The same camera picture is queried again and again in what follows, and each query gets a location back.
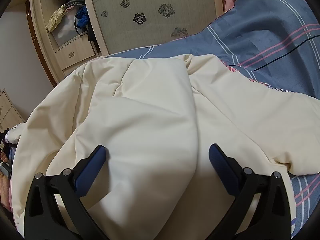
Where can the blue hanging garment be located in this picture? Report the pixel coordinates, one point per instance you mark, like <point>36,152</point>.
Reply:
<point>82,18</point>

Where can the frosted glass wardrobe door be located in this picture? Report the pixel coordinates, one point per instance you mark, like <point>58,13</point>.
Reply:
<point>121,25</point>

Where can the wooden drawer cabinet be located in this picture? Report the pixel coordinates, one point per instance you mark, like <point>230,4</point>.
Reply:
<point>67,47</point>

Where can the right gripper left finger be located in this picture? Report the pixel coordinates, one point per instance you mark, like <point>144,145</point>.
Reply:
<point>43,219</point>

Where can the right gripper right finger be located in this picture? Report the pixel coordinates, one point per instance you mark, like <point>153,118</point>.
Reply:
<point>261,208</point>

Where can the cream white padded jacket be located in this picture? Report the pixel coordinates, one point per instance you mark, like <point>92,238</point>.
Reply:
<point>158,119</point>

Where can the person's left hand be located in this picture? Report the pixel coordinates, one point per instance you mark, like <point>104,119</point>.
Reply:
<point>5,192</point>

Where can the yellow cloth in wardrobe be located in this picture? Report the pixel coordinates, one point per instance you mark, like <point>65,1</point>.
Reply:
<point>55,19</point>

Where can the blue striped quilt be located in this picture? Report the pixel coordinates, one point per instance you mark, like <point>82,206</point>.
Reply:
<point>260,45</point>

